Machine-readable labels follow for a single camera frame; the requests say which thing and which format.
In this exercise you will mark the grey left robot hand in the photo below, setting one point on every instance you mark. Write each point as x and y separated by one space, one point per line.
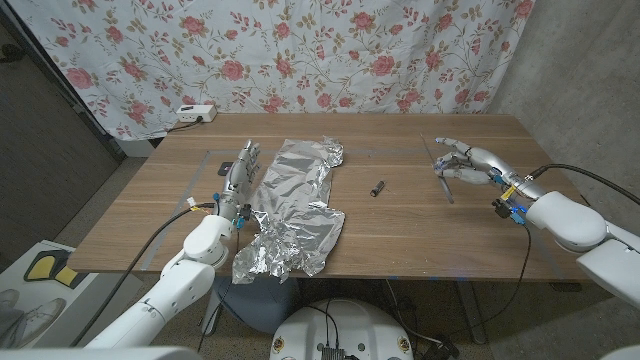
239 175

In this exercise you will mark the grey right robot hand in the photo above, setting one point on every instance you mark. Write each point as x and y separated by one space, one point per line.
487 162

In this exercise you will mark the grey yellow scissors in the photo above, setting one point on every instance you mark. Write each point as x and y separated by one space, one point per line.
446 190

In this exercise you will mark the aluminum foil sheet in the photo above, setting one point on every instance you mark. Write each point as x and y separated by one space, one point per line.
292 205

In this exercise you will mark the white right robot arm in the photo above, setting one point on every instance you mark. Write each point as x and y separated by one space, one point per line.
575 225

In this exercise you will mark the white power strip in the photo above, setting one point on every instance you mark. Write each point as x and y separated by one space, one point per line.
196 113

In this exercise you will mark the small dark battery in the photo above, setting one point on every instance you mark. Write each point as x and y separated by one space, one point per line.
377 188

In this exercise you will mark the grey stool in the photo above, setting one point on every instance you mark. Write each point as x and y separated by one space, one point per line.
260 305

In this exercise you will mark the floral backdrop cloth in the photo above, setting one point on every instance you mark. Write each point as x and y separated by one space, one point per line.
300 50

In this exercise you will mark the grey table leg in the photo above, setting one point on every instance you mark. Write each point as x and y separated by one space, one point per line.
472 310
211 312

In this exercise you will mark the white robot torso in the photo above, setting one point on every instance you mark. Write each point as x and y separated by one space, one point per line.
350 325

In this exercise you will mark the white sneaker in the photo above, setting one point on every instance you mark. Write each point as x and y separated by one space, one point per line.
40 320
7 297

